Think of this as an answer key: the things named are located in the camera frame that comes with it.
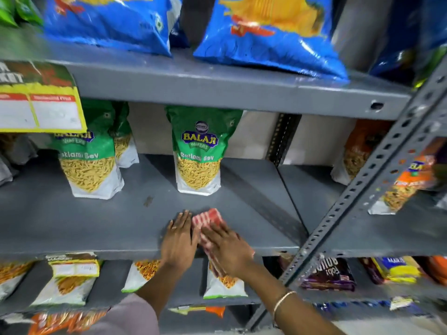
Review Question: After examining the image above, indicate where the dark red snack packet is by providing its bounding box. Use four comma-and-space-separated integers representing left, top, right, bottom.
359, 257, 385, 285

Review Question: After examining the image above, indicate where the plain orange snack packet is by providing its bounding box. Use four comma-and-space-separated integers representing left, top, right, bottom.
427, 255, 447, 286

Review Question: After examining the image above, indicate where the red striped cloth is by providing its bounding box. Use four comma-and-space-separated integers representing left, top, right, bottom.
192, 208, 245, 278

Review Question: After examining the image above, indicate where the person's right hand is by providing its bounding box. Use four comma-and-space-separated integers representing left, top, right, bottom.
201, 221, 256, 279

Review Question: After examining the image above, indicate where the person's left forearm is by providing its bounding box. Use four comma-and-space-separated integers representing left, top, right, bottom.
135, 261, 187, 319

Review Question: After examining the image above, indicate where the orange patterned snack packet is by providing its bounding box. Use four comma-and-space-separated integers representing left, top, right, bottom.
27, 310, 108, 335

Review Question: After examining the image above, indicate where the light pink sleeve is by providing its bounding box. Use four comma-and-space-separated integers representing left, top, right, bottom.
80, 293, 160, 335

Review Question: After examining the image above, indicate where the dark blue snack packet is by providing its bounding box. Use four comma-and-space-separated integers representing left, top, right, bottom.
369, 0, 447, 88

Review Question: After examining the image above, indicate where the row of small blue packets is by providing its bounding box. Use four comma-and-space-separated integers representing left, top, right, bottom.
314, 296, 433, 318

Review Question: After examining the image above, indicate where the black perforated rear upright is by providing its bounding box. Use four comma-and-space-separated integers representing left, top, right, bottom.
266, 113, 301, 168

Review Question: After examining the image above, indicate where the purple snack packet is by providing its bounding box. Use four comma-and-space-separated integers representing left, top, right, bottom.
301, 257, 356, 292

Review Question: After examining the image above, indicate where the bright green snack packet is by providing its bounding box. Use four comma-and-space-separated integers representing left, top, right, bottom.
0, 0, 43, 27

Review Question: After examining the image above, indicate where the gold bracelet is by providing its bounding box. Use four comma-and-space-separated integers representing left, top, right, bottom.
273, 291, 297, 319

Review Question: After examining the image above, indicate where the yellow and green price label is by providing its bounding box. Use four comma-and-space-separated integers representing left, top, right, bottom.
0, 60, 87, 134

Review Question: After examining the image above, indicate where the orange and white snack packet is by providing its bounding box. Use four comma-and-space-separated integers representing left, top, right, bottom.
368, 137, 447, 216
330, 119, 392, 186

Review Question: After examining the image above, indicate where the perforated grey metal upright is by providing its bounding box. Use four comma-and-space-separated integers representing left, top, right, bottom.
246, 54, 447, 332

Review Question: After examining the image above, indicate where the grey metal shelf rack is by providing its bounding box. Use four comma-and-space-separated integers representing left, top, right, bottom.
0, 24, 447, 335

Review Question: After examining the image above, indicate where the person's right forearm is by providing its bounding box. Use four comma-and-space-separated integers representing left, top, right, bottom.
240, 261, 347, 335

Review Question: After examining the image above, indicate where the yellow and orange flat packet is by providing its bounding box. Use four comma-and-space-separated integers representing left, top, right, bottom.
168, 305, 226, 318

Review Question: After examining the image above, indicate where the person's left hand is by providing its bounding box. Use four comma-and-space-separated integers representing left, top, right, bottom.
160, 210, 202, 272

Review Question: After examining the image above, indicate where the grey snack packet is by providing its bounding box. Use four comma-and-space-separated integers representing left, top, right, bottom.
0, 133, 38, 187

